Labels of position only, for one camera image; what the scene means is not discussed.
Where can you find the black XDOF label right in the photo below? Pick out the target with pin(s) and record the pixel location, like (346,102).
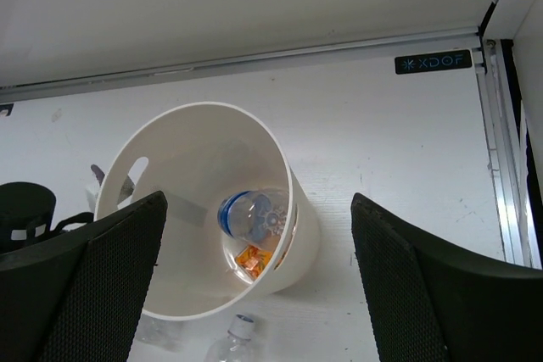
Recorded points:
(433,62)

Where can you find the orange juice bottle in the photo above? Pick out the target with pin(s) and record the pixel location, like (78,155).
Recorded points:
(253,261)

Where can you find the clear bottle blue label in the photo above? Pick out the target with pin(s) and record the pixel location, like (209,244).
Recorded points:
(255,217)

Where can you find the white round bin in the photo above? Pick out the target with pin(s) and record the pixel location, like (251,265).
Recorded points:
(199,155)

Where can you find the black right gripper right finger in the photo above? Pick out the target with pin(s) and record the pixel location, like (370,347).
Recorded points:
(431,300)

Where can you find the clear unlabeled plastic bottle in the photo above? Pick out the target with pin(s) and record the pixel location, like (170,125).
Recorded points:
(237,344)

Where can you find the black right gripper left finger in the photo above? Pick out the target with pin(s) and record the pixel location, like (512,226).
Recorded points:
(79,296)

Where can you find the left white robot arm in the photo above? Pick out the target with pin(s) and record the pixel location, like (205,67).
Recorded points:
(27,216)

